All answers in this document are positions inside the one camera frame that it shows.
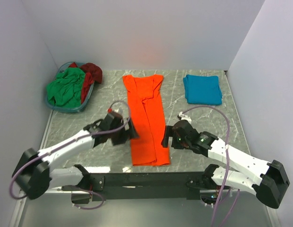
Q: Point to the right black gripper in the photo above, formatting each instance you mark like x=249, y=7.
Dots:
x=170, y=132

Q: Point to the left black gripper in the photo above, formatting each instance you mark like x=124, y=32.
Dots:
x=124, y=137

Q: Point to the orange t shirt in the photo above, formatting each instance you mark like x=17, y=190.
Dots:
x=147, y=114

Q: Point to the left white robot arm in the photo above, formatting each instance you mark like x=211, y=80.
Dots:
x=61, y=156

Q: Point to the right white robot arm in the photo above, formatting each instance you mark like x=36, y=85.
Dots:
x=241, y=163

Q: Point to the folded blue t shirt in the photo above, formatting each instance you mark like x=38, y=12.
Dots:
x=202, y=90

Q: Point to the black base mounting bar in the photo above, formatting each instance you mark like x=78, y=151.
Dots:
x=116, y=186

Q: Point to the dark red t shirt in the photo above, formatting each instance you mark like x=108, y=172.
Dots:
x=93, y=74

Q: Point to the green t shirt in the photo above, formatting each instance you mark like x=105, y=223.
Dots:
x=65, y=90

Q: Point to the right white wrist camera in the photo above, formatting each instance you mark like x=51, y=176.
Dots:
x=182, y=116

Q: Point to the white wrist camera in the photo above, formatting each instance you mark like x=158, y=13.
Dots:
x=115, y=110
x=182, y=116

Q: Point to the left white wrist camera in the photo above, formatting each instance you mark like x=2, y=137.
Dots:
x=115, y=110

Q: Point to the aluminium frame rail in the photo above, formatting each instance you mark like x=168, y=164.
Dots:
x=208, y=197

